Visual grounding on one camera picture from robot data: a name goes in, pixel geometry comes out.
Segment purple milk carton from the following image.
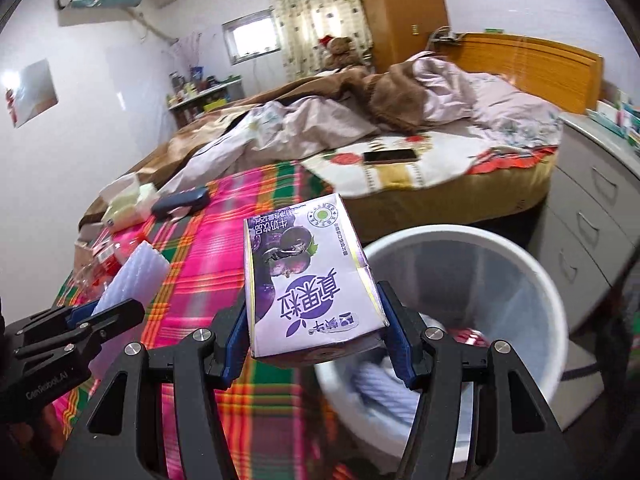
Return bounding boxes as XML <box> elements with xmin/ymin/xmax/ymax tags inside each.
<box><xmin>244</xmin><ymin>193</ymin><xmax>388</xmax><ymax>367</ymax></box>

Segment white trash bin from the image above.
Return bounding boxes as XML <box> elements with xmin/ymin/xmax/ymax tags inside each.
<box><xmin>314</xmin><ymin>224</ymin><xmax>568</xmax><ymax>474</ymax></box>

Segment clear plastic bottle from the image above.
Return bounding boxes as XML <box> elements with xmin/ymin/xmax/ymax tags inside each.
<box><xmin>73</xmin><ymin>232</ymin><xmax>146</xmax><ymax>298</ymax></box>

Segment pink plaid blanket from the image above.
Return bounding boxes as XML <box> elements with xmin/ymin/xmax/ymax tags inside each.
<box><xmin>49</xmin><ymin>159</ymin><xmax>362</xmax><ymax>480</ymax></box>

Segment tissue pack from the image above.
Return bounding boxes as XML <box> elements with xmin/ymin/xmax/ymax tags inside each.
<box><xmin>100</xmin><ymin>174</ymin><xmax>160</xmax><ymax>234</ymax></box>

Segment grey drawer cabinet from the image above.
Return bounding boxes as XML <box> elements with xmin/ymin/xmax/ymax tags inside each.
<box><xmin>528</xmin><ymin>113</ymin><xmax>639</xmax><ymax>332</ymax></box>

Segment dark blue glasses case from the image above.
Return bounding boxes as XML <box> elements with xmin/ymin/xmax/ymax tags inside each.
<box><xmin>151</xmin><ymin>185</ymin><xmax>210</xmax><ymax>220</ymax></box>

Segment floral bed sheet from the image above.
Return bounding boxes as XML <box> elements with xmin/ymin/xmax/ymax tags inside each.
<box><xmin>302</xmin><ymin>130</ymin><xmax>558</xmax><ymax>243</ymax></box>

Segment black smartphone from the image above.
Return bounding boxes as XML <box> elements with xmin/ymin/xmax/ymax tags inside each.
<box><xmin>362</xmin><ymin>148</ymin><xmax>419</xmax><ymax>165</ymax></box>

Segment white shelf with items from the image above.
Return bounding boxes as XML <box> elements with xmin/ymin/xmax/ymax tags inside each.
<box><xmin>167</xmin><ymin>76</ymin><xmax>245</xmax><ymax>128</ymax></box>

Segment pale pink duvet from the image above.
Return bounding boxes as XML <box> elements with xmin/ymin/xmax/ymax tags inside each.
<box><xmin>160</xmin><ymin>52</ymin><xmax>562</xmax><ymax>194</ymax></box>

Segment items on cabinet top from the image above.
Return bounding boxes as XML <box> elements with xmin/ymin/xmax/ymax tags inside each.
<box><xmin>587</xmin><ymin>90</ymin><xmax>640</xmax><ymax>153</ymax></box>

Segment brown blanket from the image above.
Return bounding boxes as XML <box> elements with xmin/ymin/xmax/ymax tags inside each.
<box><xmin>77</xmin><ymin>64</ymin><xmax>436</xmax><ymax>231</ymax></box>

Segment wooden bed headboard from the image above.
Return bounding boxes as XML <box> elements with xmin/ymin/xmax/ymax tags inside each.
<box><xmin>434</xmin><ymin>32</ymin><xmax>604</xmax><ymax>114</ymax></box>

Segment window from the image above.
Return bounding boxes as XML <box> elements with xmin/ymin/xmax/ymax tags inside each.
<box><xmin>222</xmin><ymin>9</ymin><xmax>281</xmax><ymax>65</ymax></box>

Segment teddy bear with hat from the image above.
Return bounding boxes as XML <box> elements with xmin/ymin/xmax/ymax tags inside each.
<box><xmin>319</xmin><ymin>35</ymin><xmax>362</xmax><ymax>70</ymax></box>

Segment wooden wardrobe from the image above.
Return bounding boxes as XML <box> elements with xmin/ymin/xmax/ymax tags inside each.
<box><xmin>361</xmin><ymin>0</ymin><xmax>449</xmax><ymax>73</ymax></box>

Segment patterned curtain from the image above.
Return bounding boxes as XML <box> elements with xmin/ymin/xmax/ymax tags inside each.
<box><xmin>269</xmin><ymin>0</ymin><xmax>373</xmax><ymax>80</ymax></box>

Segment wall picture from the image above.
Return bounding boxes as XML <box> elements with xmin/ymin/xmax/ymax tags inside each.
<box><xmin>1</xmin><ymin>60</ymin><xmax>58</xmax><ymax>128</ymax></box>

